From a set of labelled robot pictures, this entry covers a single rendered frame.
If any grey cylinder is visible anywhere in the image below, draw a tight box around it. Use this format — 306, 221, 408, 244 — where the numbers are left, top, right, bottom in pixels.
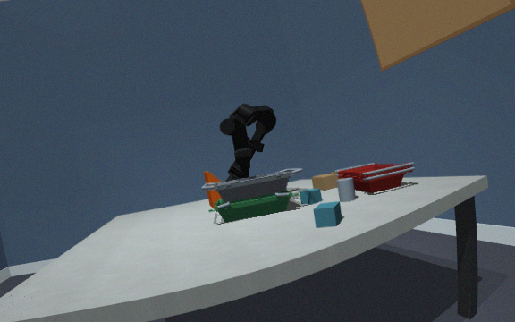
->
337, 178, 356, 202

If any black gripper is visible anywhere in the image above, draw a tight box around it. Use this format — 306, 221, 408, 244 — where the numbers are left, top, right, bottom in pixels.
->
232, 135, 253, 178

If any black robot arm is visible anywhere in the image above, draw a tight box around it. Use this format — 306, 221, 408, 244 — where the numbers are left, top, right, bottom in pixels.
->
220, 104, 276, 182

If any teal cube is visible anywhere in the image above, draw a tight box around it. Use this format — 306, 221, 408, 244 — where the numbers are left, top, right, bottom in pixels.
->
300, 189, 322, 205
313, 201, 342, 228

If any green plastic tray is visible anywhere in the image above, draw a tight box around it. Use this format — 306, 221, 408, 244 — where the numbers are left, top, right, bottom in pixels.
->
208, 190, 299, 222

